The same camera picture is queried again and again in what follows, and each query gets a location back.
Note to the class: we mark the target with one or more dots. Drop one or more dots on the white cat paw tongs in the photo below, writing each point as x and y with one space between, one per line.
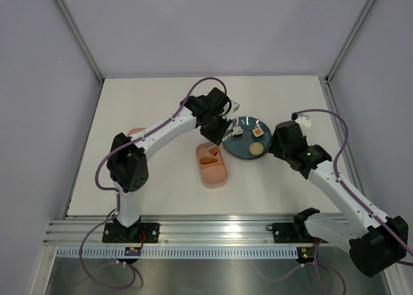
210 145

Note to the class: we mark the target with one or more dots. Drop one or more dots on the long brown sausage piece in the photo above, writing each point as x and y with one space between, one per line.
207 161

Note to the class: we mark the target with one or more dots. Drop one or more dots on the aluminium frame post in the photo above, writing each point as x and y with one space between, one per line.
350 39
78 38

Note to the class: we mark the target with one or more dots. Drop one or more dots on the pink lunch box lid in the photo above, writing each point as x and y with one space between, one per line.
135 131

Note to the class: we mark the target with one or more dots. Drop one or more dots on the left aluminium frame post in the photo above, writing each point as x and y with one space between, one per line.
78 38

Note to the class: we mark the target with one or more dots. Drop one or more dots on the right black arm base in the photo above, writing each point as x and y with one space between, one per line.
285 233

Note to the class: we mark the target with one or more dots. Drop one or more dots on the orange salmon sushi roll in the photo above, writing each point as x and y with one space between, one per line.
258 132

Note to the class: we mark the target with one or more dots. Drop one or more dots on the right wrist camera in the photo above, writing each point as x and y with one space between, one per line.
302 120

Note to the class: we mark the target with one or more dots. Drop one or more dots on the beige steamed bun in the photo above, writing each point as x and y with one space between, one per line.
256 149

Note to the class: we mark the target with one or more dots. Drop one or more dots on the right aluminium frame post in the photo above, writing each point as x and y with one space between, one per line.
350 39

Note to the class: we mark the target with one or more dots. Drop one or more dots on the white slotted cable duct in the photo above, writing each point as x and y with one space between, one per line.
155 252

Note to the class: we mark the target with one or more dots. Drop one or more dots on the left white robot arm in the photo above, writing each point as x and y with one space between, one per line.
129 156

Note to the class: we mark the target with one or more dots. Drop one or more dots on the aluminium mounting rail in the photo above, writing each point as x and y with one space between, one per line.
179 230

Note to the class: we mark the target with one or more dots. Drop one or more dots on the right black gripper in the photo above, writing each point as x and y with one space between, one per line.
274 146

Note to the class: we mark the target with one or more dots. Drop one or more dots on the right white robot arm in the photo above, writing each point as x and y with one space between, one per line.
373 240

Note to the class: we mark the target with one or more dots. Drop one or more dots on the blue ceramic plate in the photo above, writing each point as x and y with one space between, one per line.
238 146

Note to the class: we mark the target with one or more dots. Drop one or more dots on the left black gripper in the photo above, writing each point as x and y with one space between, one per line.
216 137

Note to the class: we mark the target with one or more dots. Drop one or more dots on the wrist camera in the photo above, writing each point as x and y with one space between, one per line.
302 120
234 106

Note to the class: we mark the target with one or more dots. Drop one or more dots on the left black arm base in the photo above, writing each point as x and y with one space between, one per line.
142 232

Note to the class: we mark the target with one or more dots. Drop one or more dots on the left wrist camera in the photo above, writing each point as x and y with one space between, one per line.
234 106

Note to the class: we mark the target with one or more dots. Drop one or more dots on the cucumber sushi roll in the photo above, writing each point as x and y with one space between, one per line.
237 131

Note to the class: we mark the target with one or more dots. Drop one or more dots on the pink divided lunch box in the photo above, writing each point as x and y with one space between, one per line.
213 175

